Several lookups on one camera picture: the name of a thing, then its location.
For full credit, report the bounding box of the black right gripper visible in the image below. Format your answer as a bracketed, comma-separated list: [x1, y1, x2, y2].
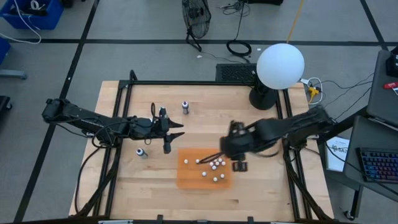
[199, 119, 262, 174]

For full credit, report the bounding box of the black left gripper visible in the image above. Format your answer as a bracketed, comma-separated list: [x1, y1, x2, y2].
[129, 115, 185, 154]

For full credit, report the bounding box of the orange translucent plastic bin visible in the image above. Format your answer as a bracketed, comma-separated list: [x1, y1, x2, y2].
[176, 147, 233, 190]

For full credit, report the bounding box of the black floor fan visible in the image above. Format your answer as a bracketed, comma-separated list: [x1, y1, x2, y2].
[181, 0, 212, 53]

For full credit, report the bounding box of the white globe lamp black base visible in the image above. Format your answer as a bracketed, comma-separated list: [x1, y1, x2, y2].
[248, 42, 305, 111]

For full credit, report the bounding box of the white paper sheet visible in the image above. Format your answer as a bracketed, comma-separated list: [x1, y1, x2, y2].
[325, 136, 351, 173]

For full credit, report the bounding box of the black case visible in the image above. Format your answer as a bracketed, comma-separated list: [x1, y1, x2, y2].
[245, 0, 284, 6]

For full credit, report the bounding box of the blue plastic bin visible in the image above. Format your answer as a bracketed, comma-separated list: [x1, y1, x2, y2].
[0, 0, 65, 30]

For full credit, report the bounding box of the backlit keyboard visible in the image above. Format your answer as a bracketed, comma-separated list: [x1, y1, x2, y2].
[355, 147, 398, 184]

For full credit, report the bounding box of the dark grey desk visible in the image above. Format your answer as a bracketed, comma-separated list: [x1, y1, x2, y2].
[343, 115, 398, 203]

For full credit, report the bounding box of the grey metal bar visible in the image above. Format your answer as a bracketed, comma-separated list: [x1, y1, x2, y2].
[0, 69, 27, 80]

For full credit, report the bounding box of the blue container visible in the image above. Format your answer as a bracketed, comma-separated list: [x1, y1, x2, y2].
[0, 37, 12, 65]

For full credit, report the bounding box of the black device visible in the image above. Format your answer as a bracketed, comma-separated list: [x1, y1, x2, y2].
[385, 45, 398, 78]

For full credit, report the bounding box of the black aluminium table frame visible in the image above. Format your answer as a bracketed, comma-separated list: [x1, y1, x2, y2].
[74, 70, 335, 224]

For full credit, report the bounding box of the black coiled cable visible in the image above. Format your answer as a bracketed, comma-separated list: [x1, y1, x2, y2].
[226, 0, 252, 58]

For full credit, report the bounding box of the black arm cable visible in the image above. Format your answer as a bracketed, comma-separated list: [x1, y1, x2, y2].
[73, 143, 106, 215]

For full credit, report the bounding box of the white power cable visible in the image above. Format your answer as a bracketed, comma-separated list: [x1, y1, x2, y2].
[300, 77, 324, 105]

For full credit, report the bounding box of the thick yellow cable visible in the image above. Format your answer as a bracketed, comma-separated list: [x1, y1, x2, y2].
[285, 0, 305, 44]

